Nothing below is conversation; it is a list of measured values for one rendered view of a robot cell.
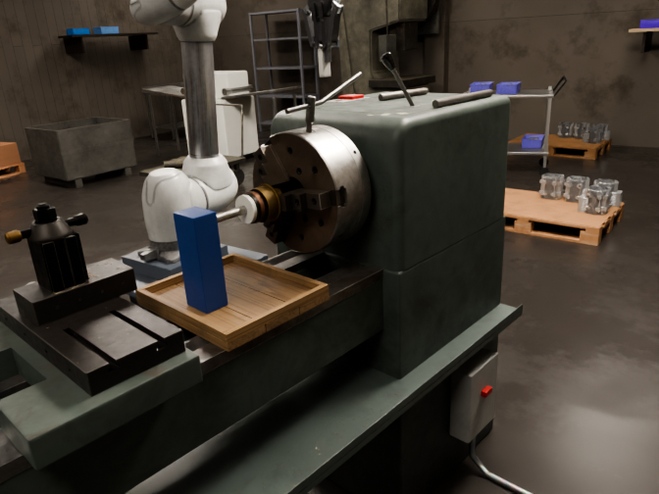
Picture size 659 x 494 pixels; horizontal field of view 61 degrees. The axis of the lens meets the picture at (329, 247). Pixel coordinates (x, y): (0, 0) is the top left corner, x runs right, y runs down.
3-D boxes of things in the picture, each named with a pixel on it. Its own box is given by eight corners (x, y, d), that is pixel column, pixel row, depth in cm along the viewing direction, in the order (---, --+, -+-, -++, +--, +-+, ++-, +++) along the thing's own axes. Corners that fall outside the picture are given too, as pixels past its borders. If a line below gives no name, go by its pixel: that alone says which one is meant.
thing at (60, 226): (62, 225, 113) (58, 212, 112) (79, 233, 108) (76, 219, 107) (20, 237, 108) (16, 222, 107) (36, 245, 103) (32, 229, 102)
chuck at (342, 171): (275, 221, 165) (278, 114, 150) (356, 261, 146) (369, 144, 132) (251, 228, 159) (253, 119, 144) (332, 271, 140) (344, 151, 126)
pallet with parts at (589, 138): (611, 147, 684) (615, 123, 674) (598, 160, 627) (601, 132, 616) (523, 142, 744) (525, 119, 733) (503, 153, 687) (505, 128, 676)
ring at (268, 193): (263, 178, 140) (233, 186, 134) (288, 183, 134) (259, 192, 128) (266, 214, 143) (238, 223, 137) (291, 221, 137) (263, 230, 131)
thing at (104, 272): (115, 277, 125) (111, 257, 123) (137, 289, 119) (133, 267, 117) (18, 312, 111) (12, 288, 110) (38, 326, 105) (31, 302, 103)
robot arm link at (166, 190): (136, 239, 185) (125, 174, 177) (175, 222, 200) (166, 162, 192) (174, 245, 177) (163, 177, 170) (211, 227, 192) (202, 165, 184)
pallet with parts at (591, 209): (624, 217, 442) (629, 177, 430) (603, 247, 385) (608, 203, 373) (488, 200, 503) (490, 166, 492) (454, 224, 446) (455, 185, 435)
